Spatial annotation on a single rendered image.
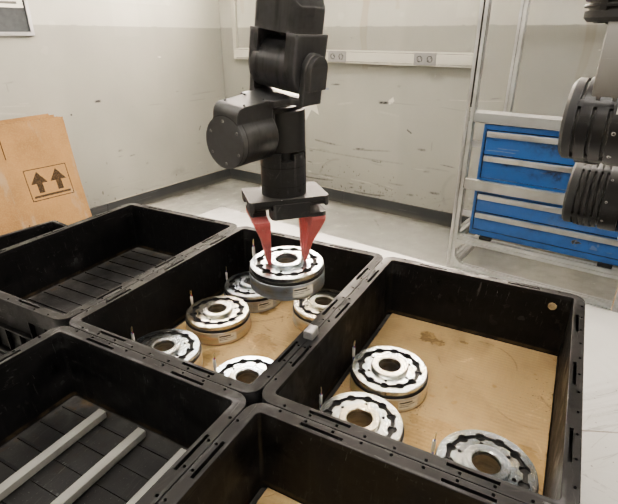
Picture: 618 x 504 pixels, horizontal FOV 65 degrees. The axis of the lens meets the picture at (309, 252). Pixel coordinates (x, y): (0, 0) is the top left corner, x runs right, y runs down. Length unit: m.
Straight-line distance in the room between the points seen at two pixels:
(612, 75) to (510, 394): 0.53
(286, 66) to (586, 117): 0.56
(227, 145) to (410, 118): 3.11
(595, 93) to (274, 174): 0.57
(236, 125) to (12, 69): 3.13
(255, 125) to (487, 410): 0.46
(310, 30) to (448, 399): 0.49
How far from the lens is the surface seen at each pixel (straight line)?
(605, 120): 0.94
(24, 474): 0.65
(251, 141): 0.53
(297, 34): 0.55
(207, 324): 0.78
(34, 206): 3.46
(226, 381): 0.55
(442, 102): 3.50
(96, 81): 3.86
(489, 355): 0.79
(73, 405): 0.73
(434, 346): 0.79
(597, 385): 1.03
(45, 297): 1.02
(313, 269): 0.64
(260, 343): 0.77
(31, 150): 3.48
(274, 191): 0.60
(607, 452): 0.90
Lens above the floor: 1.27
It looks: 24 degrees down
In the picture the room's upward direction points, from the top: straight up
